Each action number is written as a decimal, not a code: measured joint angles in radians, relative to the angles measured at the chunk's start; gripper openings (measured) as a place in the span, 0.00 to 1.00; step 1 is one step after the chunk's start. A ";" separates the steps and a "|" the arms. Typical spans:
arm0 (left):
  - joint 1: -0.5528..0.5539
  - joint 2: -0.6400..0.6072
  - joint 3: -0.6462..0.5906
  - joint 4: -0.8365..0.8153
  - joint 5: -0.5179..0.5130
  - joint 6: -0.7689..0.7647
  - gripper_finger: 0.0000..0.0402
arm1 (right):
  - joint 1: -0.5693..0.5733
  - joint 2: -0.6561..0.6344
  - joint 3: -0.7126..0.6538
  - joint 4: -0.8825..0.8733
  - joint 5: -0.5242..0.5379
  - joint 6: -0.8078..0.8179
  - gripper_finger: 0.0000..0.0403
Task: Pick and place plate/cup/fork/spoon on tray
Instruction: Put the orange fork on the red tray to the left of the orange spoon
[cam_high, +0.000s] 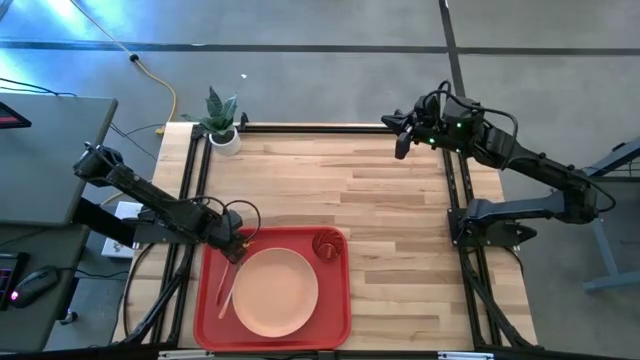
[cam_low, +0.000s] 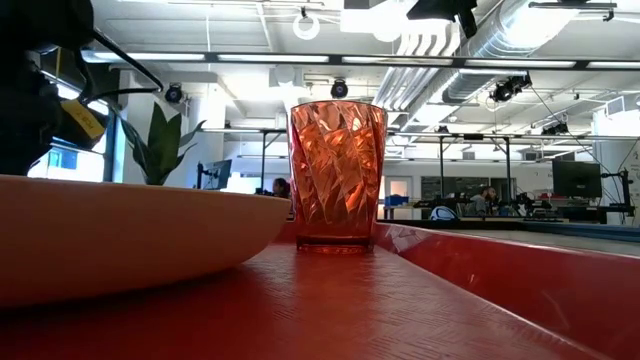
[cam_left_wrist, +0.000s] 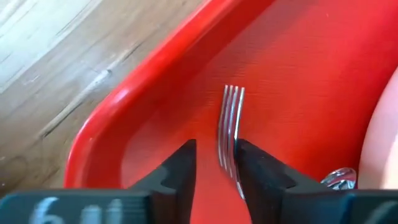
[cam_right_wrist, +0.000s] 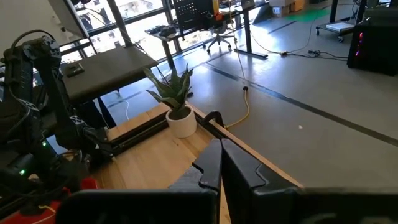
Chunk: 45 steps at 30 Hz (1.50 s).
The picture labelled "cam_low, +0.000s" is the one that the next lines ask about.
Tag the black overhead frame beam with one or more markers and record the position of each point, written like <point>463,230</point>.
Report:
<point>350,60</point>

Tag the yellow label tag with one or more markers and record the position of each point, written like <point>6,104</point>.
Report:
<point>86,120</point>

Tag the black computer monitor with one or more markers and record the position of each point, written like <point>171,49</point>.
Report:
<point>576,178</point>
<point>217,173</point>

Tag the black background rig frame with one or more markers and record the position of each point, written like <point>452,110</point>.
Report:
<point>441,165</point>

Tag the green leafy plant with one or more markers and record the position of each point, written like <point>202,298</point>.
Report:
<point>162,145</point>

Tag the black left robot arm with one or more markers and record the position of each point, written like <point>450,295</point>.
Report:
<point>40,25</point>

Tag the silver ventilation duct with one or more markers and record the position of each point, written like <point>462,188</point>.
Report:
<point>500,40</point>

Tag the black ceiling camera cluster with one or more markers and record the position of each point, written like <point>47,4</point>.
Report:
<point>507,89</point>

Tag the peach round plate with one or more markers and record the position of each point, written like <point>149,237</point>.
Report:
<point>125,240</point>

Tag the person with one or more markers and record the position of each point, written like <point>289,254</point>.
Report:
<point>281,187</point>
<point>482,200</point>

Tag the orange faceted plastic cup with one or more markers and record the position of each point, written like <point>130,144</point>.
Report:
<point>337,175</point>

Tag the red plastic tray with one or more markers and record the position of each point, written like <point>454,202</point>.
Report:
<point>300,310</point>

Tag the black aluminium table frame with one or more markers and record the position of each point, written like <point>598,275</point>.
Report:
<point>575,231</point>

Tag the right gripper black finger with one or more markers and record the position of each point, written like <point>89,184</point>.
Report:
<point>470,22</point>

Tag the blue storage box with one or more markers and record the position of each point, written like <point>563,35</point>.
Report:
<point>396,200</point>

